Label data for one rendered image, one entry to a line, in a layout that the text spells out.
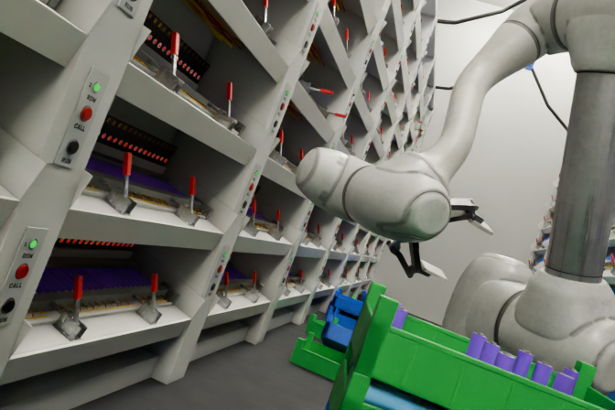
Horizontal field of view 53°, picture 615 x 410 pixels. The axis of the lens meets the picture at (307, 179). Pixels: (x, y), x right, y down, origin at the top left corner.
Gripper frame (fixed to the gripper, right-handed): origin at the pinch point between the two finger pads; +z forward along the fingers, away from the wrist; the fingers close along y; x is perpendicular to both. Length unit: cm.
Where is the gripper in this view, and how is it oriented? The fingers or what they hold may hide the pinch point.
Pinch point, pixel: (462, 251)
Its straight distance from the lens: 129.3
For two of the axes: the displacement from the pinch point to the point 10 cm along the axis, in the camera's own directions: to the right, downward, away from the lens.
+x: -2.2, -5.5, 8.1
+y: 6.0, -7.3, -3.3
